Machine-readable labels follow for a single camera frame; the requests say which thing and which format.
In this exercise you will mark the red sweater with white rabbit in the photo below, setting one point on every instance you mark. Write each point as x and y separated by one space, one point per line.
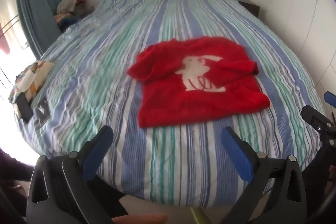
194 82

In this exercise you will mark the patterned pillow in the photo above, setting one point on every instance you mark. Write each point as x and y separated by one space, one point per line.
30 77

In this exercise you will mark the green cloth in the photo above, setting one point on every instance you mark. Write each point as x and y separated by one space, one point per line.
198 216

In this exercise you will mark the window with railing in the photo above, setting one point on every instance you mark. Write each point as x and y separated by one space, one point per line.
10 22

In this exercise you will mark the dark wooden nightstand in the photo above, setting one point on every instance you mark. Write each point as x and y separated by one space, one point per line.
249 5

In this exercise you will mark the bed with striped duvet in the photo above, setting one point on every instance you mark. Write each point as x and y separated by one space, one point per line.
118 69

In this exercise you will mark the dark flat pouch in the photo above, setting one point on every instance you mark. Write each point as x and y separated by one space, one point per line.
42 109

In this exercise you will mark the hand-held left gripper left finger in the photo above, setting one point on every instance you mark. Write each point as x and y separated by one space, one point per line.
95 151

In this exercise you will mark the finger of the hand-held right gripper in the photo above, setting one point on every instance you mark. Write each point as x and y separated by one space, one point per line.
330 97
316 117

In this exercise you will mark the pile of mixed clothes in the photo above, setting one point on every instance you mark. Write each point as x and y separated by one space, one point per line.
71 7

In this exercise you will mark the blue curtain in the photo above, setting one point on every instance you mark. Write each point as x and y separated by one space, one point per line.
36 6

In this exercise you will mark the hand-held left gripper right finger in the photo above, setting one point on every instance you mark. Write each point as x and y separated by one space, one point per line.
236 153

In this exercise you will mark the person's right hand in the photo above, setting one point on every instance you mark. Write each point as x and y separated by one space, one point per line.
330 179

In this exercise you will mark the black phone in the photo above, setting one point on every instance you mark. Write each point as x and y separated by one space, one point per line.
23 108

